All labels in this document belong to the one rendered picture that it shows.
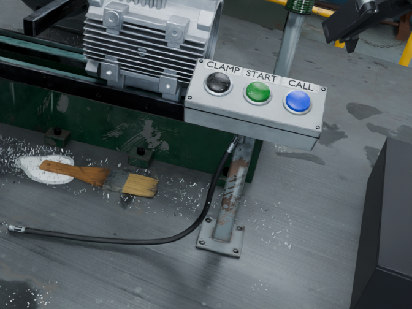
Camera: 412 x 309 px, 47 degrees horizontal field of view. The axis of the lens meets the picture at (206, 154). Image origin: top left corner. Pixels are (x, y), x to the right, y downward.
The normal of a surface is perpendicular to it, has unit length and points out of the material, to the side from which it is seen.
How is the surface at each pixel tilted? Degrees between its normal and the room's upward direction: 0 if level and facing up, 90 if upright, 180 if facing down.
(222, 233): 90
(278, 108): 29
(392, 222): 2
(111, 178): 0
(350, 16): 101
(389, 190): 2
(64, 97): 90
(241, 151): 90
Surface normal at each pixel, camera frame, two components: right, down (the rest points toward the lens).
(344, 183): 0.17, -0.82
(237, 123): -0.23, 0.85
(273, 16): -0.35, 0.47
